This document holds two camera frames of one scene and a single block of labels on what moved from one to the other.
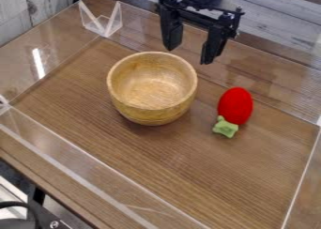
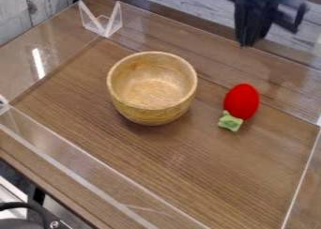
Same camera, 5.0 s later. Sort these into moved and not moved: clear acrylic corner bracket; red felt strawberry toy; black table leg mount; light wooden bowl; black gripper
Moved: black gripper; red felt strawberry toy
Not moved: black table leg mount; clear acrylic corner bracket; light wooden bowl
